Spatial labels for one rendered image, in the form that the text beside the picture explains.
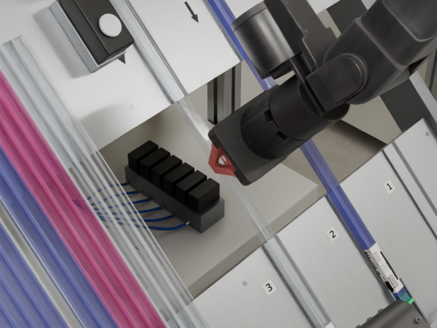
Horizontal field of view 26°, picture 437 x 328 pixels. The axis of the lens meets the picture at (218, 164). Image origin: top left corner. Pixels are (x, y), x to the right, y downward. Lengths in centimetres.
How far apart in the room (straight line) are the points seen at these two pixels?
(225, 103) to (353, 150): 102
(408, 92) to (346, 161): 125
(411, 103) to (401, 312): 77
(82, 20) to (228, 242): 50
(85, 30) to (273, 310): 35
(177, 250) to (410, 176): 36
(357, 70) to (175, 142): 76
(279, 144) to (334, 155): 158
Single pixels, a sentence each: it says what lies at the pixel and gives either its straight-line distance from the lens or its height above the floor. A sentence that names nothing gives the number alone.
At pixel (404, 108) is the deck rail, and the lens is 124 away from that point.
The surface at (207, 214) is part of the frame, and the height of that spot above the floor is 65.
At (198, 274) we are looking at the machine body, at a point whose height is 62.
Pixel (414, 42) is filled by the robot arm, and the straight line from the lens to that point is 78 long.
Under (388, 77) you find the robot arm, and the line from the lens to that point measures 79.
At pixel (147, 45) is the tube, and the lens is 101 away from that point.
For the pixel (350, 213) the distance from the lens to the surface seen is 109.
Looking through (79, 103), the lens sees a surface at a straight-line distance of 97.
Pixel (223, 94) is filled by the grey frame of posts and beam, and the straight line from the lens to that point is 150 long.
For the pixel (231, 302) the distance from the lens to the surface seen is 99.
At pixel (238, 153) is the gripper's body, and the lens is 91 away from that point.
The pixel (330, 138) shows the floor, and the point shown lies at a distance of 252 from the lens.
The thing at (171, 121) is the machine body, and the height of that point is 62.
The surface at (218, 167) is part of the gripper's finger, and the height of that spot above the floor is 93.
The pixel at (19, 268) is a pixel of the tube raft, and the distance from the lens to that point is 89.
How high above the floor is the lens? 158
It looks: 41 degrees down
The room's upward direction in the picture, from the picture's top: straight up
